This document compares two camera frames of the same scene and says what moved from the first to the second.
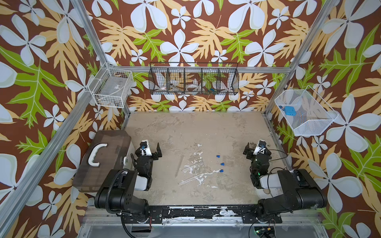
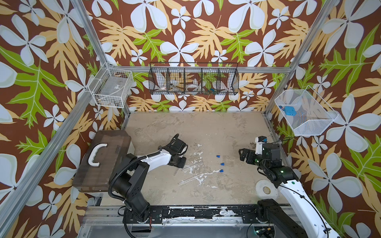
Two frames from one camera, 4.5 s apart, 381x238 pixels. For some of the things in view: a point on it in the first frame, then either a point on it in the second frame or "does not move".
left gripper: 155,156 to 182,164
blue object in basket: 289,110 does not move
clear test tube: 193,166 does not move
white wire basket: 110,87 does not move
